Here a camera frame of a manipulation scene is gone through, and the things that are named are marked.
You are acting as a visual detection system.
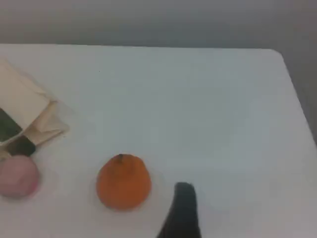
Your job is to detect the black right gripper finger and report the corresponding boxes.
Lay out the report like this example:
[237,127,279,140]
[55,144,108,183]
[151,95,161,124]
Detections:
[157,182,203,238]

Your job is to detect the white canvas bag green handles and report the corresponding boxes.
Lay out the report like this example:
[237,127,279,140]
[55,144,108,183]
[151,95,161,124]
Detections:
[0,58,70,162]

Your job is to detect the orange tangerine with stem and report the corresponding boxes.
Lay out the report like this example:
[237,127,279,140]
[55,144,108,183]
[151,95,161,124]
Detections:
[96,153,152,211]

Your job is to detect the pink peach bun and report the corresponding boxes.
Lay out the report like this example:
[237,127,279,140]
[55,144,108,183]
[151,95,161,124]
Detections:
[0,155,40,199]

